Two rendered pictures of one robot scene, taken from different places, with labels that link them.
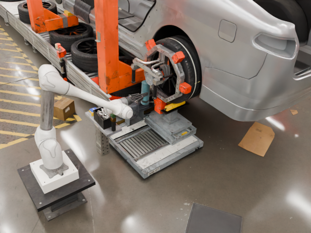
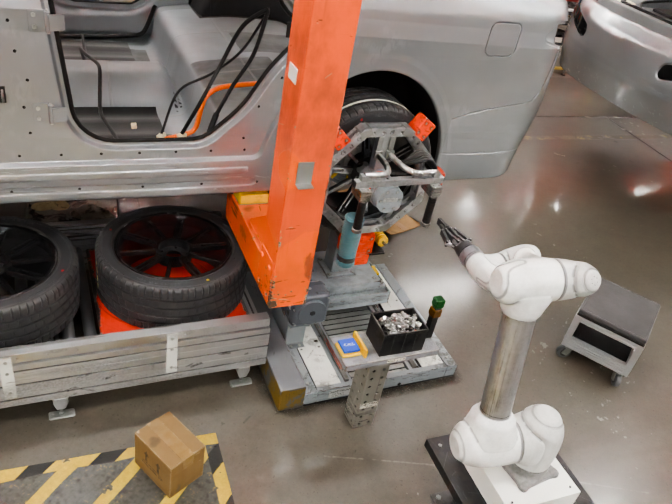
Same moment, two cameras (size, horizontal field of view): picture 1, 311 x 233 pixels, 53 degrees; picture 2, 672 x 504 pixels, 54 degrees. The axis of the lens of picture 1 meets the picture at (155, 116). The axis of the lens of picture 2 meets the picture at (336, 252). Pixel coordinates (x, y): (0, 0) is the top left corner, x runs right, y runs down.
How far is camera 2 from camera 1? 3.42 m
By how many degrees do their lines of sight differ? 62
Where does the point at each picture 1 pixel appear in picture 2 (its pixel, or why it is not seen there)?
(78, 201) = not seen: hidden behind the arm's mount
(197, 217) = (608, 315)
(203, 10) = (456, 19)
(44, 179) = (561, 486)
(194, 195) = (494, 327)
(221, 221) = (611, 296)
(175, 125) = (362, 270)
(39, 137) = (514, 437)
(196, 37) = (436, 73)
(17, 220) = not seen: outside the picture
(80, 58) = (28, 316)
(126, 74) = not seen: hidden behind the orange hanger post
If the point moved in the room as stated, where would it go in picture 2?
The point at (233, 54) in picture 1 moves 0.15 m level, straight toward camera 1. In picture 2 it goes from (512, 73) to (542, 84)
